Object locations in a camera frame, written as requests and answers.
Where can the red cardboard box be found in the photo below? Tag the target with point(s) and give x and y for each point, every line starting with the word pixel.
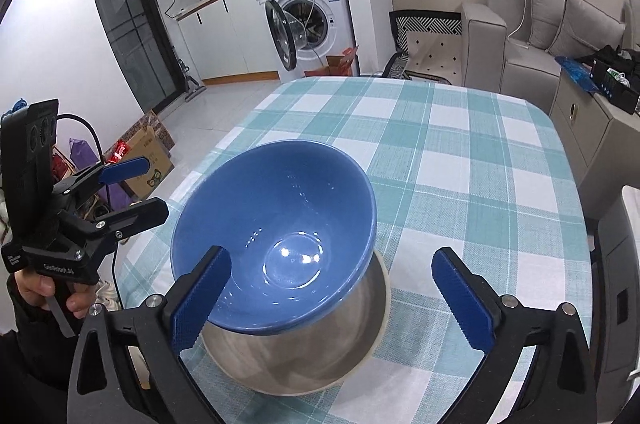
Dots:
pixel 345 62

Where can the dark glass door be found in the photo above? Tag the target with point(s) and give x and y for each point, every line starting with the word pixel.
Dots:
pixel 130 24

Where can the purple bag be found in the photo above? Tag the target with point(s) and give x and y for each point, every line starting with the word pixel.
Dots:
pixel 80 154

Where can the black grey chair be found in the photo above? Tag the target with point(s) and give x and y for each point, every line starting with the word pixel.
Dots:
pixel 620 284

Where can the blue plastic bag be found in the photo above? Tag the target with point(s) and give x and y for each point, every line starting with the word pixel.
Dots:
pixel 577 73

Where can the white kitchen counter cabinets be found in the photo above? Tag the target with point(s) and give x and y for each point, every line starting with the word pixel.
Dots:
pixel 225 39

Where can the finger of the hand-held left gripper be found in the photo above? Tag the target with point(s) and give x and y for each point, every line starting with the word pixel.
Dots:
pixel 145 213
pixel 125 169

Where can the person's left forearm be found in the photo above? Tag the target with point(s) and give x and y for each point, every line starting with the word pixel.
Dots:
pixel 30 369

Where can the beige side cabinet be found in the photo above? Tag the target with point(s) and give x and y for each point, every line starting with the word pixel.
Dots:
pixel 585 134

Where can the beige sofa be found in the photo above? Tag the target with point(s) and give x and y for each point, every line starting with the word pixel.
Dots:
pixel 485 49

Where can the black clothing pile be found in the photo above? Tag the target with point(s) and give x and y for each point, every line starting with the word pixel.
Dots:
pixel 612 54

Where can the person's left hand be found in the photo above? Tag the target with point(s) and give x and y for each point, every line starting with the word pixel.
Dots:
pixel 30 286

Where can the red snack packet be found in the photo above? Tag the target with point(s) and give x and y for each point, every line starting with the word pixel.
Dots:
pixel 120 150

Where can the teal checked tablecloth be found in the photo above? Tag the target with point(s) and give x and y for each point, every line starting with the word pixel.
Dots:
pixel 450 164

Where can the cream round plate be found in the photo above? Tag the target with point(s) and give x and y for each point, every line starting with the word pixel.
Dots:
pixel 310 354

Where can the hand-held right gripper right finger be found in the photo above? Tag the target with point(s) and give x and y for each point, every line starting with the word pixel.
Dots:
pixel 465 304

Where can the blue bowl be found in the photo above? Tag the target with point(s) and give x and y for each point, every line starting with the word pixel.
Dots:
pixel 280 214

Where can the grey cushion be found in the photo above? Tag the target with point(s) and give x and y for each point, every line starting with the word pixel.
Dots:
pixel 545 14
pixel 585 22

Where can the floor mop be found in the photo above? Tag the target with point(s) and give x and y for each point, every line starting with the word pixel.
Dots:
pixel 192 89

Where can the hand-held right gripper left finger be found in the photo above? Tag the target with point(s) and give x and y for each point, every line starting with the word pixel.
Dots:
pixel 200 299

